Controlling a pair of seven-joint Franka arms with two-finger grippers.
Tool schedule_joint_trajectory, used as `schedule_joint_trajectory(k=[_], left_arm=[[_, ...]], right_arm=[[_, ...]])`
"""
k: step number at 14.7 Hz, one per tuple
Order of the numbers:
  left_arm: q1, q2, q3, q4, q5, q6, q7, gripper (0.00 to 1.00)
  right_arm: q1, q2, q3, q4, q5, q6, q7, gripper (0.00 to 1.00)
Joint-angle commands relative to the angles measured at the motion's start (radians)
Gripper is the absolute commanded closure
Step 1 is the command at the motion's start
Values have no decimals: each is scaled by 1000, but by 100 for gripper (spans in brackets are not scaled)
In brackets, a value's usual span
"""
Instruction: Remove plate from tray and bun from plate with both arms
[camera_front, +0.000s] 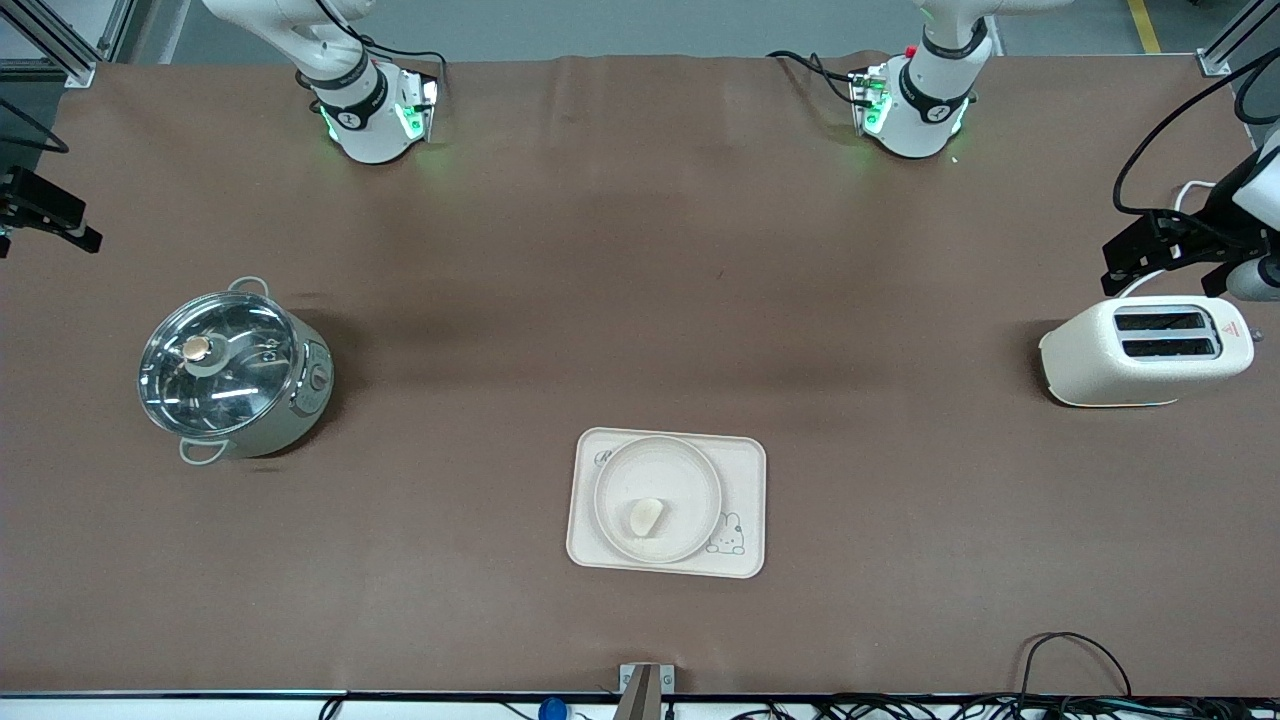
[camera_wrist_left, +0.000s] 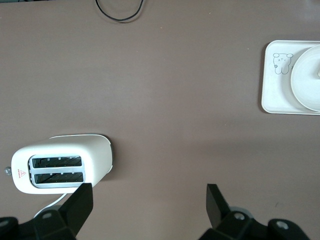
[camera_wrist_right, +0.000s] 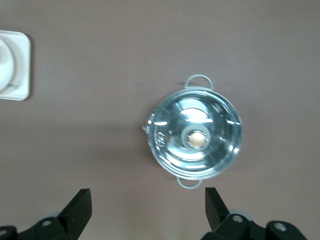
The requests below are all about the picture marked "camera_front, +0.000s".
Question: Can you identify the round beige plate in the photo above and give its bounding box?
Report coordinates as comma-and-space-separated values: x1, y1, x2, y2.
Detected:
593, 435, 723, 564

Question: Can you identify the cream two-slot toaster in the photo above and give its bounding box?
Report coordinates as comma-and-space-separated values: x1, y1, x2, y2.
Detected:
1038, 295, 1256, 408

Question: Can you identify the glass pot lid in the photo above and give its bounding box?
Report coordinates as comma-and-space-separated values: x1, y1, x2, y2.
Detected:
138, 292, 299, 439

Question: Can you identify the steel pot with glass lid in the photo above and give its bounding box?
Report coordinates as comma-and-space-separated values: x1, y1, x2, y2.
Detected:
140, 277, 336, 466

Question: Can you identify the brown table mat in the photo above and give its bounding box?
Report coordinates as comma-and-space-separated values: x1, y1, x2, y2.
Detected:
0, 50, 1280, 697

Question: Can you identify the beige rabbit print tray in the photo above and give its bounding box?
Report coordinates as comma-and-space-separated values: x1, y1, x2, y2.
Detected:
566, 427, 767, 580

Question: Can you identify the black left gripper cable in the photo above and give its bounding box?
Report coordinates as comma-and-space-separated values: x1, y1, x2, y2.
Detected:
1112, 60, 1280, 217

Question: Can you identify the white toaster cable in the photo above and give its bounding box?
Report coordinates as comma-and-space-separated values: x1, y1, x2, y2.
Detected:
1118, 180, 1217, 301

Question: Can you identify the aluminium frame post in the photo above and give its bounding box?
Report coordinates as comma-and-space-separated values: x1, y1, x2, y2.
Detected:
1196, 0, 1280, 77
0, 0, 136, 89

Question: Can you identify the black looped cable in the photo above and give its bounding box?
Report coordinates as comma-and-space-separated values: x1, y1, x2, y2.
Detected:
1019, 631, 1133, 701

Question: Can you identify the black arm base cable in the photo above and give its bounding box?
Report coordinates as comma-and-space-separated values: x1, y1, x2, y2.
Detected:
318, 0, 448, 101
767, 50, 863, 107

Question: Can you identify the black cable bundle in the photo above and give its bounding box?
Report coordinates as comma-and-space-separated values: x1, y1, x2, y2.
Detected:
730, 694, 1280, 720

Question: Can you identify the grey metal bracket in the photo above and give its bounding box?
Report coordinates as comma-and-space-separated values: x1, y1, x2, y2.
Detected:
618, 663, 675, 720

